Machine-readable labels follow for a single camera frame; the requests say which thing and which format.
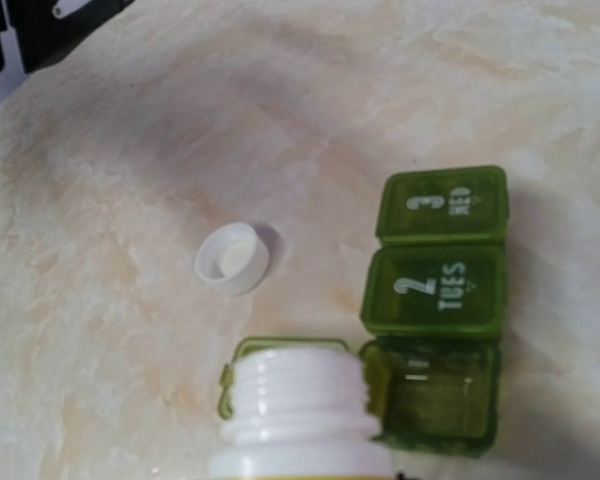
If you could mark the white pill bottle cap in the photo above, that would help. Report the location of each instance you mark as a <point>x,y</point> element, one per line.
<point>232,260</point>

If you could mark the green weekly pill organizer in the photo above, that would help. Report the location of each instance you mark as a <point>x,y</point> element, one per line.
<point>434,304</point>

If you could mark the small white pill bottle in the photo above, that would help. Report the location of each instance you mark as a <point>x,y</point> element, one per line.
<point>300,413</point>

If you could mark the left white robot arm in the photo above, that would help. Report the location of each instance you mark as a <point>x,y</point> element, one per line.
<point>48,31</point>

